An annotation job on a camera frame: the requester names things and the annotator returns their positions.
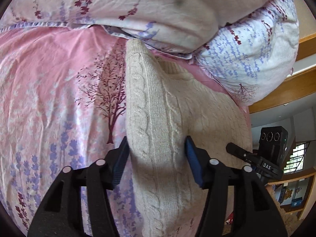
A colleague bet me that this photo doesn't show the beige cable-knit sweater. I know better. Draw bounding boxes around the beige cable-knit sweater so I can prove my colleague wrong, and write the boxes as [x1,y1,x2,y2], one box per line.
[125,39,252,236]

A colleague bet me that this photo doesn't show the white lavender-print pillow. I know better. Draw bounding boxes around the white lavender-print pillow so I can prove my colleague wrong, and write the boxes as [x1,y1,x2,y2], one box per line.
[193,0,299,106]

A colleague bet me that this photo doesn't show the wooden headboard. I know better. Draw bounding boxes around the wooden headboard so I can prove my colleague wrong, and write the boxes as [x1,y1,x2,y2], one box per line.
[249,33,315,114]

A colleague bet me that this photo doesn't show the pink floral bed sheet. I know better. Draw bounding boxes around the pink floral bed sheet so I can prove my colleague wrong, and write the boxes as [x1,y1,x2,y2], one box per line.
[0,26,251,237]

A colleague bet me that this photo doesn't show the large pale pink floral pillow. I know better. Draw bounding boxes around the large pale pink floral pillow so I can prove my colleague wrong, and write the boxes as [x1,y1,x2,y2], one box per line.
[1,0,268,54]

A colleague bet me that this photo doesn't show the black camera box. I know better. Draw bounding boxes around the black camera box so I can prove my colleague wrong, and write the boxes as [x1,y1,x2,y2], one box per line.
[258,126,288,169]

